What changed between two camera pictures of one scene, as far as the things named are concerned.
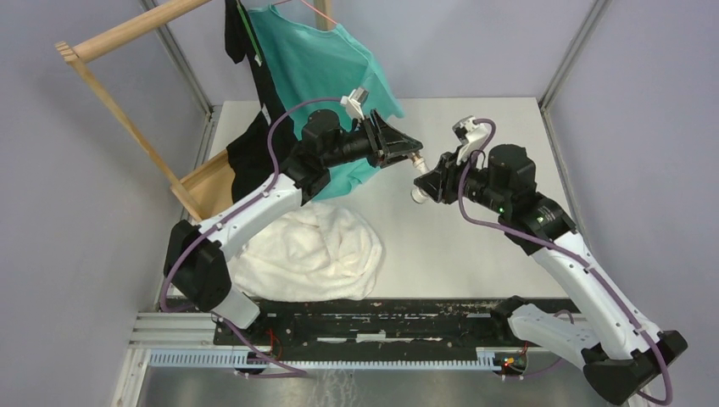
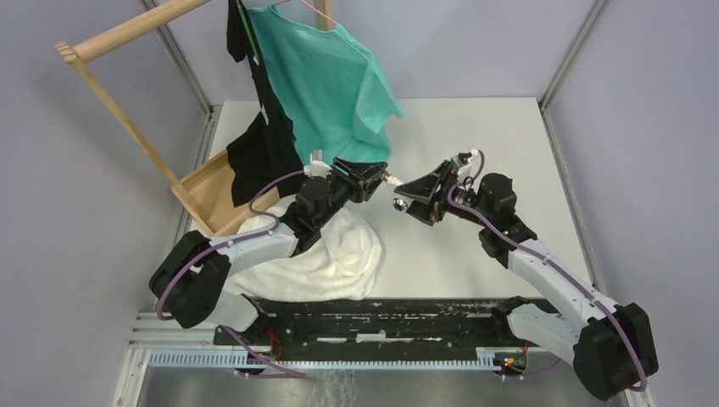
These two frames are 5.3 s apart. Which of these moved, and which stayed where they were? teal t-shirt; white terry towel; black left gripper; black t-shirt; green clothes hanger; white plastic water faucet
Moved: black left gripper; white plastic water faucet
Stayed: teal t-shirt; white terry towel; black t-shirt; green clothes hanger
